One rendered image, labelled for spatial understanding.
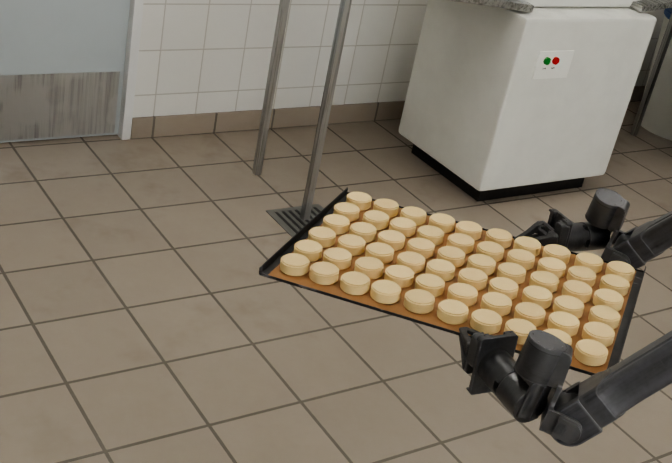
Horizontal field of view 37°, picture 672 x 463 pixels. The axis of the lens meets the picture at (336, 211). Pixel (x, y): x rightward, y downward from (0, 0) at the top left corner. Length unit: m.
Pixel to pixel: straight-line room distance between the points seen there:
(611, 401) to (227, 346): 1.87
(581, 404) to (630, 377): 0.08
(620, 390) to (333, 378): 1.74
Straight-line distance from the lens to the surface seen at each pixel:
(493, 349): 1.53
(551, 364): 1.45
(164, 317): 3.24
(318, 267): 1.69
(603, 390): 1.46
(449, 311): 1.62
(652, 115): 5.91
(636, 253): 2.00
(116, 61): 4.27
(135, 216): 3.79
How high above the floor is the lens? 1.83
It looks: 27 degrees down
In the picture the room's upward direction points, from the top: 12 degrees clockwise
